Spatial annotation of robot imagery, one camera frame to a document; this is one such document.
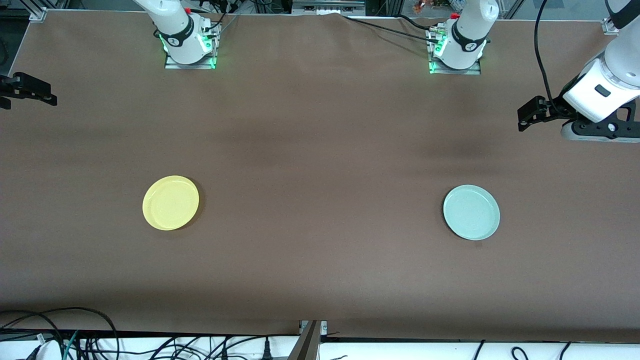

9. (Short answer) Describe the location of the long looped black cable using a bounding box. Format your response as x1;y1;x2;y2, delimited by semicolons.
0;307;120;360

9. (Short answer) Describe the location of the yellow plate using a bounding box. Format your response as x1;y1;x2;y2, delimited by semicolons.
142;175;200;231

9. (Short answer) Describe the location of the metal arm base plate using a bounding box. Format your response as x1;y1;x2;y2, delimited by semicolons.
426;27;482;76
164;22;221;70

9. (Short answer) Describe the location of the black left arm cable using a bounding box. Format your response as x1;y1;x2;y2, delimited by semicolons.
533;0;566;116

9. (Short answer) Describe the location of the black cable on table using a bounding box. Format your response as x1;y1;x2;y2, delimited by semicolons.
342;14;442;44

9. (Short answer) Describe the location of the brown table cover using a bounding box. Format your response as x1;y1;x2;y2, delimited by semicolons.
0;10;640;344

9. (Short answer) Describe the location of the green cable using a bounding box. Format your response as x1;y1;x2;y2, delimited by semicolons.
62;330;80;360

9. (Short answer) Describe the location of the aluminium frame post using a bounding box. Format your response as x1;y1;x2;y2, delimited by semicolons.
287;320;328;360

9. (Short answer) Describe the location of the pale green plate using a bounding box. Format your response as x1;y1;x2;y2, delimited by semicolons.
443;184;501;241

